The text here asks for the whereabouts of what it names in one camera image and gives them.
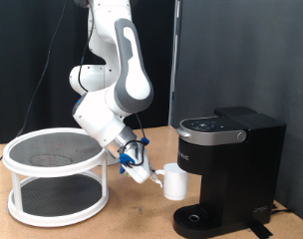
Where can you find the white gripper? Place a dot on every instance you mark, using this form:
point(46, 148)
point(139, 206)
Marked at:
point(140, 171)

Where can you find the white ceramic mug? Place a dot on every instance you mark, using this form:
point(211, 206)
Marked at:
point(174, 184)

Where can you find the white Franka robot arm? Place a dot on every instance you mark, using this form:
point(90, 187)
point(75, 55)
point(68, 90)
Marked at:
point(98, 119)

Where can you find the black Keurig coffee machine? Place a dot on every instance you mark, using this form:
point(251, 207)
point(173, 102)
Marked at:
point(244, 172)

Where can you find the black drip tray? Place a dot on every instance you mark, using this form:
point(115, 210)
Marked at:
point(194, 220)

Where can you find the white two-tier turntable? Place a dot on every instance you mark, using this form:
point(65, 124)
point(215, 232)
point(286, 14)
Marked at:
point(58, 171)

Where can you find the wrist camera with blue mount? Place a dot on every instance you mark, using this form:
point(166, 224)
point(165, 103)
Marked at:
point(126, 160)

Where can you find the silver vertical frame pole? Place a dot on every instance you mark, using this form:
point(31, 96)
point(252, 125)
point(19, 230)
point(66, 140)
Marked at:
point(174, 66)

